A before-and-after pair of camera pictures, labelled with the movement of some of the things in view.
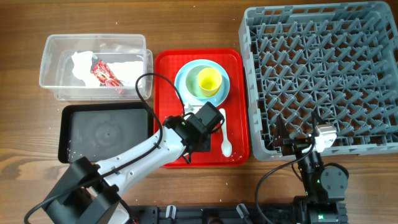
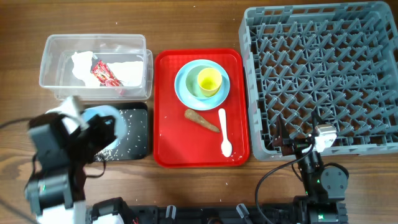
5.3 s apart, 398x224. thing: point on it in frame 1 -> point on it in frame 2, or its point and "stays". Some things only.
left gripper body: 206,140 -> 82,144
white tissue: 82,68 stays
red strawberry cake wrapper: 104,75 stays
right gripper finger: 316,120 stays
